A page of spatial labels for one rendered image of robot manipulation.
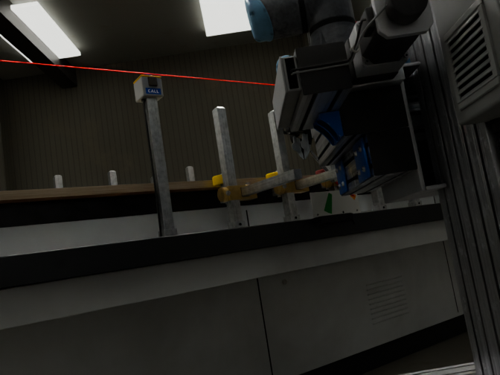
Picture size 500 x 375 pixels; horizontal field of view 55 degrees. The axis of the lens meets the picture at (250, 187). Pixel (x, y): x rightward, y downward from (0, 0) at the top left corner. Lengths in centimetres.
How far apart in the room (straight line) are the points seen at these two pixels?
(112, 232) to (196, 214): 33
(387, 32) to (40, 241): 121
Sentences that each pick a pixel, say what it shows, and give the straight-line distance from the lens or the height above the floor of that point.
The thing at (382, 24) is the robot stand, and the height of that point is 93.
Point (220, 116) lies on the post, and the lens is 172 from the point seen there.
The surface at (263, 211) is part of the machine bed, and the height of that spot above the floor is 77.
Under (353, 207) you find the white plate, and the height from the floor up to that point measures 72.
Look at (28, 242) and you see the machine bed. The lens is 162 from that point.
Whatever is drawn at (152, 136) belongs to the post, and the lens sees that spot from 157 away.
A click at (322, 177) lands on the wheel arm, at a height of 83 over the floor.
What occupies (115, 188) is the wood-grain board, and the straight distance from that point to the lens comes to 166.
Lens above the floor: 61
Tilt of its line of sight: 7 degrees up
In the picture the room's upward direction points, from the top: 9 degrees counter-clockwise
